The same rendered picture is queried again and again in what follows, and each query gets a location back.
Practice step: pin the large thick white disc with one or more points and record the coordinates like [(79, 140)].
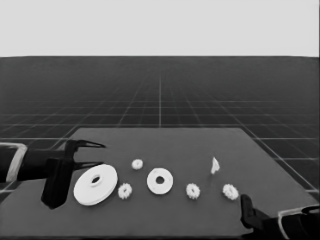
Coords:
[(106, 188)]

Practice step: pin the small white toothed gear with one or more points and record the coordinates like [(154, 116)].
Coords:
[(227, 193), (121, 192), (134, 164), (190, 192)]

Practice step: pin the white round carrier with pins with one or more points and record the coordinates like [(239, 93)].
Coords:
[(151, 183)]

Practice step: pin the small white T-shaped piece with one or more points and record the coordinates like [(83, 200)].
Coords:
[(215, 166)]

